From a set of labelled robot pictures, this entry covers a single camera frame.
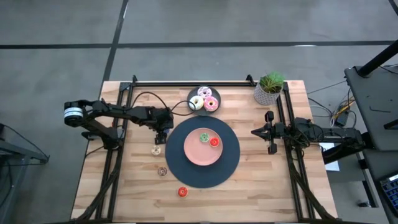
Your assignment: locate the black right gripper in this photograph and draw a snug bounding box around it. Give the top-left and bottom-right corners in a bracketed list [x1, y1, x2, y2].
[251, 111, 286, 155]

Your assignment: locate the large white glazed donut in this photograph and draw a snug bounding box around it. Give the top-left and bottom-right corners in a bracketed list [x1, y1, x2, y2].
[188, 95, 205, 111]

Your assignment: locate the large lilac glazed donut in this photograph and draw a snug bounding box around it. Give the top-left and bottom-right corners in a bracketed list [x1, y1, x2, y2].
[197, 86, 213, 100]

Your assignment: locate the large pink sprinkled donut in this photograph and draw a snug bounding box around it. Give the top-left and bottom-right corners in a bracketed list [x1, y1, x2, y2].
[203, 96, 220, 113]

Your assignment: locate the plant in white patterned pot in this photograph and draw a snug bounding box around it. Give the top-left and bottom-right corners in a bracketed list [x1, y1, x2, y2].
[253, 71, 286, 106]

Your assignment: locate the dark blue woven placemat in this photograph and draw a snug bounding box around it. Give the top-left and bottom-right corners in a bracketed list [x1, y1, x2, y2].
[165, 115, 241, 189]

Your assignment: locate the pink round plate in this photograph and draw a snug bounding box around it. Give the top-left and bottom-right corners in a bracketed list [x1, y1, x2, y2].
[183, 127, 224, 167]

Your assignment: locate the dark grey round plate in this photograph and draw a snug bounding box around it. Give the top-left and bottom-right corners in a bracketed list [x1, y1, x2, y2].
[186, 85, 221, 117]

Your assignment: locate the white paper sheet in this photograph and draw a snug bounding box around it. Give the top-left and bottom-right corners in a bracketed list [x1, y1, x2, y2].
[320, 143, 340, 172]

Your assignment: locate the black support beam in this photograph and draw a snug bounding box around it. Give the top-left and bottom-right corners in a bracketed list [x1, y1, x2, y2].
[322, 141, 374, 166]

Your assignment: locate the black power adapter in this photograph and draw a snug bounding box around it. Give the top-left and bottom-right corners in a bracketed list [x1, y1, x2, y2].
[337, 111, 351, 127]

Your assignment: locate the grey cart top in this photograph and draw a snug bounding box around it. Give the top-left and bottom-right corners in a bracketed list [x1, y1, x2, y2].
[344, 64, 398, 152]

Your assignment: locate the dark grey desk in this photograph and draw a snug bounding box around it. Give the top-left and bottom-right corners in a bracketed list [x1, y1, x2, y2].
[356, 148, 398, 224]

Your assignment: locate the black round pole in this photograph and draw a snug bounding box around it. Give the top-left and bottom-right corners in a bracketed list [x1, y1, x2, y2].
[357, 39, 398, 78]

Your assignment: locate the black computer keyboard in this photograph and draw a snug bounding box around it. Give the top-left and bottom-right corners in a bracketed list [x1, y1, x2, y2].
[379, 173, 398, 215]

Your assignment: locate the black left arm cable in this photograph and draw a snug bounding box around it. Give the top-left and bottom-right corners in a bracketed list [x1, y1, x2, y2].
[130, 91, 197, 118]

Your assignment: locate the black aluminium table frame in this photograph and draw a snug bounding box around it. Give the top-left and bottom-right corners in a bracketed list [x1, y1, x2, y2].
[73, 73, 338, 224]

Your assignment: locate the yellow floor cable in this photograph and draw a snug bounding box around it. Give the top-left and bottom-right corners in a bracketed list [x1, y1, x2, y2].
[331, 98, 356, 119]

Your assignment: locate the grey metal desk frame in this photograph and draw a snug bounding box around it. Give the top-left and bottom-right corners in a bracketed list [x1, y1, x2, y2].
[0, 123, 50, 224]

